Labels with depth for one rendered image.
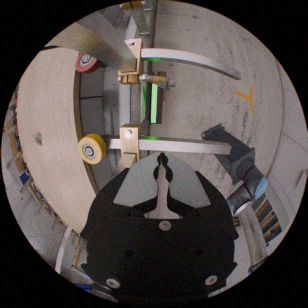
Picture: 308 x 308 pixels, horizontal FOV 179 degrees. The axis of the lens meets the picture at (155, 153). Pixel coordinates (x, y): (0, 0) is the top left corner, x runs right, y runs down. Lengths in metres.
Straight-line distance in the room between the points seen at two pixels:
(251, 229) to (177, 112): 1.17
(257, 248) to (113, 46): 0.81
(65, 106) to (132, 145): 0.23
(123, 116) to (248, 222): 0.88
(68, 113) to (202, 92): 1.14
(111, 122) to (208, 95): 0.99
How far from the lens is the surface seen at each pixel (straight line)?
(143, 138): 0.30
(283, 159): 2.80
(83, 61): 0.32
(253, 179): 0.78
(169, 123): 1.16
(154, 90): 0.42
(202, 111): 1.22
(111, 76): 0.57
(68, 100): 0.33
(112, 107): 0.55
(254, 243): 0.70
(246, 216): 0.73
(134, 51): 0.29
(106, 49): 0.15
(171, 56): 0.29
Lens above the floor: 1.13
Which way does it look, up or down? 62 degrees down
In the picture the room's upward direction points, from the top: 176 degrees counter-clockwise
